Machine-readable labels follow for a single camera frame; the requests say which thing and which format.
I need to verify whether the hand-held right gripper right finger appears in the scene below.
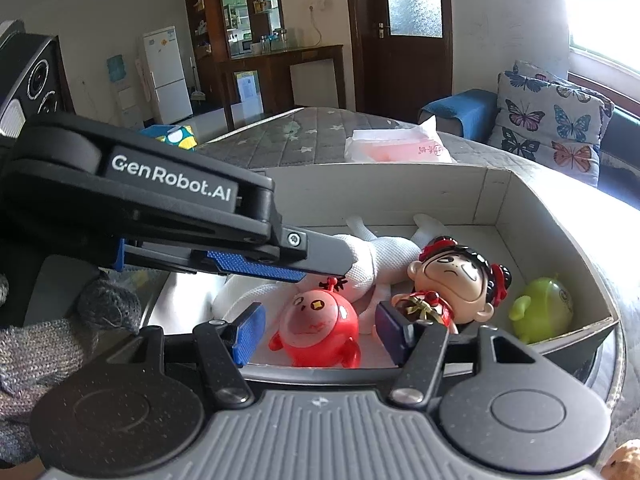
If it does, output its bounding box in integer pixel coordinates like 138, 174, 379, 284
376, 301, 538, 408

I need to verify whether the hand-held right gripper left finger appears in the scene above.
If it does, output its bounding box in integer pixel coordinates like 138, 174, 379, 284
107, 302, 268, 408

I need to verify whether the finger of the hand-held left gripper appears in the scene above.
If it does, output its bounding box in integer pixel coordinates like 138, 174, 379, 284
114, 238, 308, 284
279, 227, 359, 277

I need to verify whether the white rabbit plush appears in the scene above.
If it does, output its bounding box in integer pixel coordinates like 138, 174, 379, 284
212, 214, 452, 337

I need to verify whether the red round toy figure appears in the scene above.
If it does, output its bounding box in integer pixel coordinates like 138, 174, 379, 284
268, 276, 362, 369

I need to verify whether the black-haired doll figure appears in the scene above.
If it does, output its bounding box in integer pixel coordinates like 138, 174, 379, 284
391, 235, 512, 337

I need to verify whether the green round toy figure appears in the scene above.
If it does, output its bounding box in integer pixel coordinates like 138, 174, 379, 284
508, 273, 575, 345

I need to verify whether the cardboard box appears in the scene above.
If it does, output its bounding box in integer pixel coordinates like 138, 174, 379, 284
140, 162, 624, 387

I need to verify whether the person's left hand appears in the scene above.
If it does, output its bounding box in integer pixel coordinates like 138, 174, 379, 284
0, 275, 144, 461

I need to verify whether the blue dotted tissue box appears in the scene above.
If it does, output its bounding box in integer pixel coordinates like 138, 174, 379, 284
139, 122, 199, 152

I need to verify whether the white tissue pack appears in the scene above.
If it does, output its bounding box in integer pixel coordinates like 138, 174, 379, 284
343, 113, 459, 165

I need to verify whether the white refrigerator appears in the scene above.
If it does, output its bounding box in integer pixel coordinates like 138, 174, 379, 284
142, 25, 195, 125

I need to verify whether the blue sign on cabinet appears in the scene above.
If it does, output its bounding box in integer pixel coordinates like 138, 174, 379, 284
234, 70, 261, 106

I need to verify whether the dark wooden cabinet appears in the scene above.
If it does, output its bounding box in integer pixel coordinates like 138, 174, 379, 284
183, 0, 346, 132

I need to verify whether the blue sofa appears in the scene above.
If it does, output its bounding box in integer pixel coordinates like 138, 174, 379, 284
418, 88, 640, 182

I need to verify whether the wooden door with glass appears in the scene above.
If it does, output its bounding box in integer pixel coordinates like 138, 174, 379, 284
343, 0, 454, 112

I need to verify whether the butterfly print pillow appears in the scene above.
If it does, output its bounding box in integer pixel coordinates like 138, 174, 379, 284
487, 59, 616, 189

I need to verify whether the orange peanut toy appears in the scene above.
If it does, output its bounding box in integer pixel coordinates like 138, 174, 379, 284
600, 439, 640, 480

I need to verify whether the window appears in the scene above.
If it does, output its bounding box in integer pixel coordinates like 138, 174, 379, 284
569, 0, 640, 77

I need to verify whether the teal wall poster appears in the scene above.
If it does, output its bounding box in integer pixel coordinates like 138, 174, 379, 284
106, 54, 127, 84

